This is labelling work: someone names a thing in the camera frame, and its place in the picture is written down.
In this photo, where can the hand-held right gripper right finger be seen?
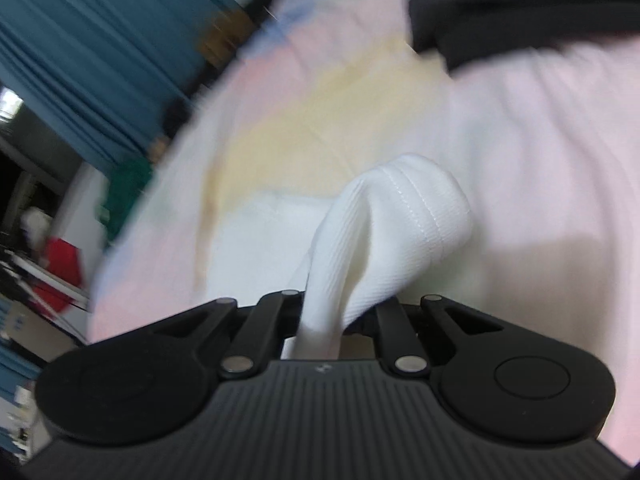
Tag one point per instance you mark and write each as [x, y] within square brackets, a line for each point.
[395, 322]

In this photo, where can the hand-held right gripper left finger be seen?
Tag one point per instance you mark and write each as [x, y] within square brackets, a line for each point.
[272, 317]

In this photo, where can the white ribbed garment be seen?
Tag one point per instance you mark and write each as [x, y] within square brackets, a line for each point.
[400, 230]

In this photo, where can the green cloth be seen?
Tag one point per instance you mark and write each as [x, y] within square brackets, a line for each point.
[125, 190]

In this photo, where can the pastel striped bed sheet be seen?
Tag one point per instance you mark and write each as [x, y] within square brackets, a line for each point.
[525, 170]

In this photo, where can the red cloth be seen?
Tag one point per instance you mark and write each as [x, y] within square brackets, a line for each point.
[62, 270]

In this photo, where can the blue curtain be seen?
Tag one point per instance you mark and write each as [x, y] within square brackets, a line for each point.
[95, 35]

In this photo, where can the dark cloth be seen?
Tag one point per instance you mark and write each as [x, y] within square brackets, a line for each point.
[515, 0]

